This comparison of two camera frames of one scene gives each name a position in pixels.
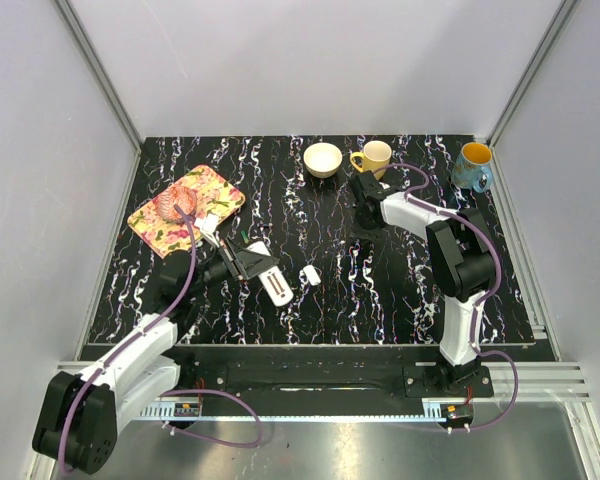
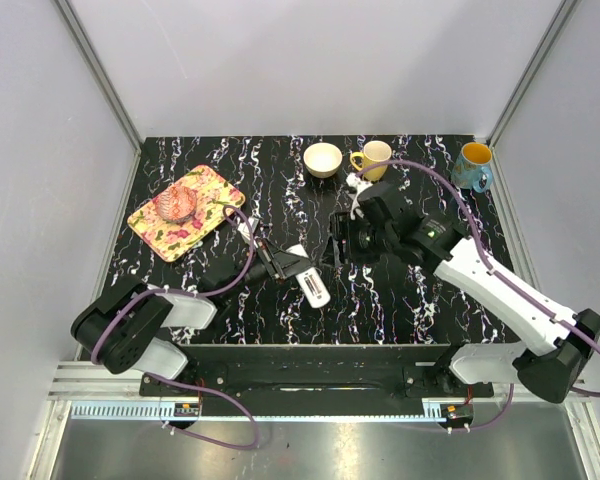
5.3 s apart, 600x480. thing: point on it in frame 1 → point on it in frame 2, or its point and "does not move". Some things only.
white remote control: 273,280 → 311,280
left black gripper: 243,264 → 282,264
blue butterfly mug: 473,170 does not move
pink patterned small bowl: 179,195 does not move
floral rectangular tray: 214,196 does not move
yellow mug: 375,154 does not move
